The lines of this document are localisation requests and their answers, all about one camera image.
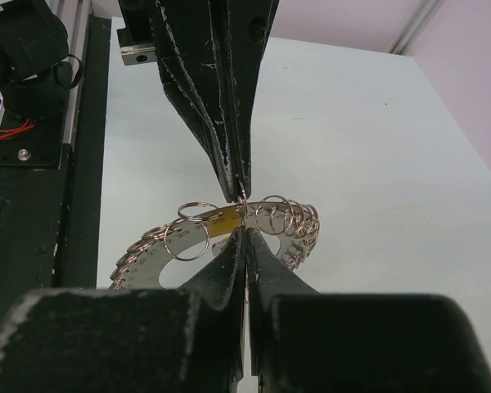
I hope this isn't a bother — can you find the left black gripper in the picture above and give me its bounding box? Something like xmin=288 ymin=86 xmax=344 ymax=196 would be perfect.
xmin=117 ymin=0 xmax=279 ymax=202

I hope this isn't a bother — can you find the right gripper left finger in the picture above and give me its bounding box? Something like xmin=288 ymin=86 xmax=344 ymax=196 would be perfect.
xmin=0 ymin=228 xmax=246 ymax=392

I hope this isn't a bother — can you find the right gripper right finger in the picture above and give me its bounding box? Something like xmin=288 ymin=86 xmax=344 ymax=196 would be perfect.
xmin=245 ymin=228 xmax=491 ymax=392

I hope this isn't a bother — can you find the metal disc with keyrings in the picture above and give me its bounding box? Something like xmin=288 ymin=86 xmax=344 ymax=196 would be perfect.
xmin=110 ymin=195 xmax=320 ymax=290

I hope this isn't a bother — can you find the yellow key tag key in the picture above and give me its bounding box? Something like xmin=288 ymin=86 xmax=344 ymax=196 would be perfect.
xmin=205 ymin=206 xmax=241 ymax=238

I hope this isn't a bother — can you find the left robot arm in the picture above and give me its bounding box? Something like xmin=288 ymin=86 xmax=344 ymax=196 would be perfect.
xmin=0 ymin=1 xmax=277 ymax=202

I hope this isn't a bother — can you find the aluminium front rail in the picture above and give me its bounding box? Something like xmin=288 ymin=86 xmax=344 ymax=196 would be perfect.
xmin=59 ymin=0 xmax=93 ymax=147

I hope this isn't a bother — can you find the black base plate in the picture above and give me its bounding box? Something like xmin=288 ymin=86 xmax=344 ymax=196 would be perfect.
xmin=0 ymin=16 xmax=111 ymax=314

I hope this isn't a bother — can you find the right aluminium frame post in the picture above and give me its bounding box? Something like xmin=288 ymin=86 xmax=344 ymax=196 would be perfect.
xmin=388 ymin=0 xmax=445 ymax=56

